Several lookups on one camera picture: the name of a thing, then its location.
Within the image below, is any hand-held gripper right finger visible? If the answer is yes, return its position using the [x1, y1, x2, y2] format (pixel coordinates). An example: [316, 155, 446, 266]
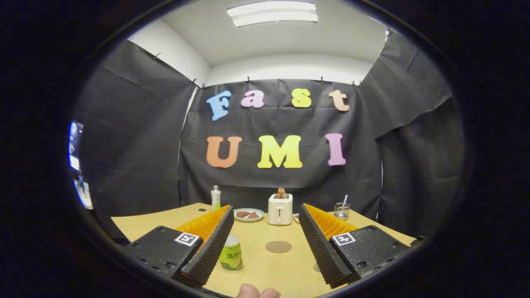
[298, 203, 415, 289]

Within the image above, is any pale green plate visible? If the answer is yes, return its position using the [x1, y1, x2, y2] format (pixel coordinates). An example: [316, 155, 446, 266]
[233, 208, 265, 222]

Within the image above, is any wooden table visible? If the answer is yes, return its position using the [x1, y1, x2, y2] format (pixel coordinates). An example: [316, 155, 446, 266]
[111, 202, 417, 298]

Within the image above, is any round brown coaster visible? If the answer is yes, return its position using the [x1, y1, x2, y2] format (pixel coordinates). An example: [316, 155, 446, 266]
[265, 240, 292, 253]

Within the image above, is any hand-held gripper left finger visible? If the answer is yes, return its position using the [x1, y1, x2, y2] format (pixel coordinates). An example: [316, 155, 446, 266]
[124, 204, 235, 289]

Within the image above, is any white toaster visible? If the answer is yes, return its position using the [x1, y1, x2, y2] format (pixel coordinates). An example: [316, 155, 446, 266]
[267, 193, 294, 226]

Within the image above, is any green label juice bottle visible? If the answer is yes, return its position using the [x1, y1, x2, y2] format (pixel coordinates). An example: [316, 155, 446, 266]
[218, 235, 244, 271]

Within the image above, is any bright window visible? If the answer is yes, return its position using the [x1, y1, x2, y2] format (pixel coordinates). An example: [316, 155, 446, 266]
[68, 120, 94, 210]

